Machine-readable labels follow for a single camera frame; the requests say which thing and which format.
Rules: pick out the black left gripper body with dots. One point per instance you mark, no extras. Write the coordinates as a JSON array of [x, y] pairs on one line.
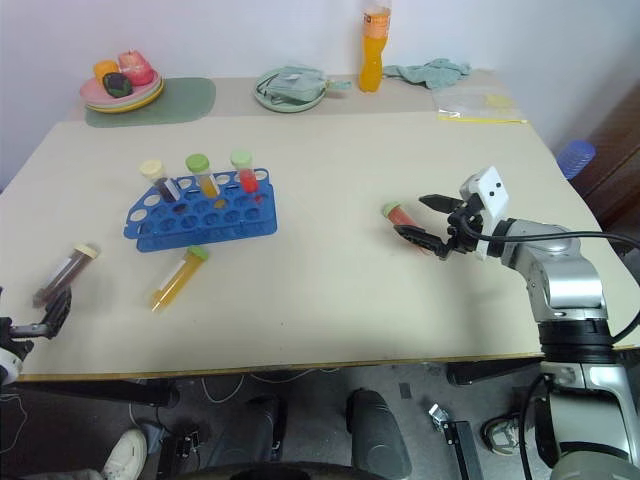
[[22, 336]]

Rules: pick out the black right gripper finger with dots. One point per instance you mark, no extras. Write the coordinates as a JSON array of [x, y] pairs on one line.
[[422, 239], [440, 202]]

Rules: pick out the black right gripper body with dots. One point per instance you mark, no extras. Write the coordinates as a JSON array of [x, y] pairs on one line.
[[462, 235]]

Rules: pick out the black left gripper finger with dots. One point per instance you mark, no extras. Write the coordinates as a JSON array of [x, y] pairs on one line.
[[60, 312]]

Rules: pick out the red tube green cap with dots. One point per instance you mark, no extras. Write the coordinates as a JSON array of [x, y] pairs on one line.
[[246, 172], [400, 215]]

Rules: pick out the dark brown tube cream cap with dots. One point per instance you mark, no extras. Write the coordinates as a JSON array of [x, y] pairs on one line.
[[160, 182], [67, 270]]

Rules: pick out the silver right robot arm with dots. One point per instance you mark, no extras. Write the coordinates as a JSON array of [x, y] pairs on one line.
[[570, 280]]

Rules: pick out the orange tube green cap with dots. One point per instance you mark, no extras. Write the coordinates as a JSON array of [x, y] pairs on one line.
[[180, 280], [205, 177]]

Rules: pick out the blue test tube rack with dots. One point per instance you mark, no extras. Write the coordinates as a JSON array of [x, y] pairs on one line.
[[210, 232]]

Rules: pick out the black table support beam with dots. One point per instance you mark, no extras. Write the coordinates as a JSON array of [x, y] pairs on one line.
[[100, 392], [492, 372]]

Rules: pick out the clear zip bag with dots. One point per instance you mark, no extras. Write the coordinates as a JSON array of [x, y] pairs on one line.
[[475, 102]]

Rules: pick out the green cloth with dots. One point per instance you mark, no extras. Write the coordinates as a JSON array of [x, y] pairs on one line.
[[430, 72]]

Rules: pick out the blue ribbed plastic stool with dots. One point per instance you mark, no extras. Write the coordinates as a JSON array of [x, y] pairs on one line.
[[576, 157]]

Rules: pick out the orange drink bottle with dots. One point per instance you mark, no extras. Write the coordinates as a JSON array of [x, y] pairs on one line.
[[374, 60]]

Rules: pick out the brown wooden cabinet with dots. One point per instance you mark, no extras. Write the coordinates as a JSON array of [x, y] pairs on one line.
[[617, 170]]

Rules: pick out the pale green plate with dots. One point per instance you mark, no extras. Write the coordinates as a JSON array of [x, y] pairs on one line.
[[280, 106]]

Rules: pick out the pale green zip pouch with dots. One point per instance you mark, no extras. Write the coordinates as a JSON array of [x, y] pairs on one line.
[[292, 84]]

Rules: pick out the dark rounded shape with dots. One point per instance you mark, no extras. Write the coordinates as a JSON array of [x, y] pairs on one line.
[[375, 435]]

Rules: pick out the grey white shoe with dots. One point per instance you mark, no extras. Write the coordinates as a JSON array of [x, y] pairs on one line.
[[500, 435]]

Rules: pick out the black bar with metal clamp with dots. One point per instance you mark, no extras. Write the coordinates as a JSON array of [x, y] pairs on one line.
[[462, 447]]

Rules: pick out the yellow plate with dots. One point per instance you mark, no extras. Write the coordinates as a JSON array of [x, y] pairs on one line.
[[135, 106]]

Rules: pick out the pink plate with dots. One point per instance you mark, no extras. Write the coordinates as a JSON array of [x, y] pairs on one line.
[[95, 95]]

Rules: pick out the light green plate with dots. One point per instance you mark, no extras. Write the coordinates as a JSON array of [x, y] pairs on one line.
[[150, 96]]

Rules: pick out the dark toy food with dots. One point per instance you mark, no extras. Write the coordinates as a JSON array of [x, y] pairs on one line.
[[118, 85]]

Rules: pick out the orange toy food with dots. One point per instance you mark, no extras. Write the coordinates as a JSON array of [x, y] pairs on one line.
[[106, 68]]

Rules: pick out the green placemat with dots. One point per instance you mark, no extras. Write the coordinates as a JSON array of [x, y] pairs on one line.
[[190, 100]]

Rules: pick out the pink red toy cake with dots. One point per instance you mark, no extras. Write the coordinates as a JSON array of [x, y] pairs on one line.
[[136, 67]]

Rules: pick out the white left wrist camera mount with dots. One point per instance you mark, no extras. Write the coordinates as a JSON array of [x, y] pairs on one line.
[[7, 367]]

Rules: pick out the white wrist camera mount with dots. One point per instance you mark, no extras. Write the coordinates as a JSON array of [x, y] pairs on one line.
[[7, 367], [492, 192]]

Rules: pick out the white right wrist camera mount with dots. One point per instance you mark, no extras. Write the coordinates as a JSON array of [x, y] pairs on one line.
[[492, 192]]

